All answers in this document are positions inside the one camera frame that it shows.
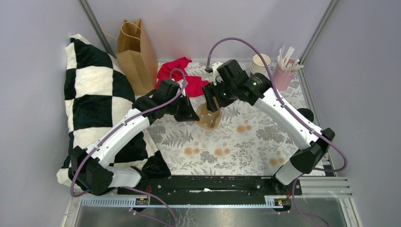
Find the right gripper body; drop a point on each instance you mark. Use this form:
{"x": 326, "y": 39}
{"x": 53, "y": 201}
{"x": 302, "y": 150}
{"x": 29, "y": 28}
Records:
{"x": 224, "y": 93}

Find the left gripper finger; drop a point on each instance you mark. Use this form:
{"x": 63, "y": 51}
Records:
{"x": 186, "y": 117}
{"x": 188, "y": 106}

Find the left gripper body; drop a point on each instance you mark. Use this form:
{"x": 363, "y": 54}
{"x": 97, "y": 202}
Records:
{"x": 176, "y": 107}

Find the single cardboard cup carrier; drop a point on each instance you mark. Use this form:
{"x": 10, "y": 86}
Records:
{"x": 207, "y": 119}

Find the brown paper bag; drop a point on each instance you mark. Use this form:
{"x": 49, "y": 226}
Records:
{"x": 136, "y": 55}

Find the black paper coffee cup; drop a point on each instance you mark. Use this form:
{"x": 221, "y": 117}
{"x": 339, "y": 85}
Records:
{"x": 307, "y": 113}

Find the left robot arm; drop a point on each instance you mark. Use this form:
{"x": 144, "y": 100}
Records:
{"x": 90, "y": 166}

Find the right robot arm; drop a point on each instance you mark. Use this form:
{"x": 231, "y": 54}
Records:
{"x": 311, "y": 140}

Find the stack of paper cups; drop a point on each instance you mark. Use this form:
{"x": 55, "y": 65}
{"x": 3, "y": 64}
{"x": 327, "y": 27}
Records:
{"x": 258, "y": 66}

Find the floral table mat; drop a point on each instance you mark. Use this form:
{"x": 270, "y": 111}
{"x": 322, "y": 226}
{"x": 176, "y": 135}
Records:
{"x": 246, "y": 142}

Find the pink straw holder cup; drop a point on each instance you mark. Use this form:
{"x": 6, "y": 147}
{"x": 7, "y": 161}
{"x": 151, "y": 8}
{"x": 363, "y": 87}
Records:
{"x": 282, "y": 79}

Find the black white checkered pillow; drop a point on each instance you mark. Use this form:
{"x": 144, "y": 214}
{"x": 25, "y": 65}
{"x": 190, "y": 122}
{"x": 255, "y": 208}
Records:
{"x": 97, "y": 96}

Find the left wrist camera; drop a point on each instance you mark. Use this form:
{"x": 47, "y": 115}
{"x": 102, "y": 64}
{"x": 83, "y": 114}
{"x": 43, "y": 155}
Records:
{"x": 183, "y": 84}

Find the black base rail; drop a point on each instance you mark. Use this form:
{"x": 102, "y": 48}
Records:
{"x": 217, "y": 190}

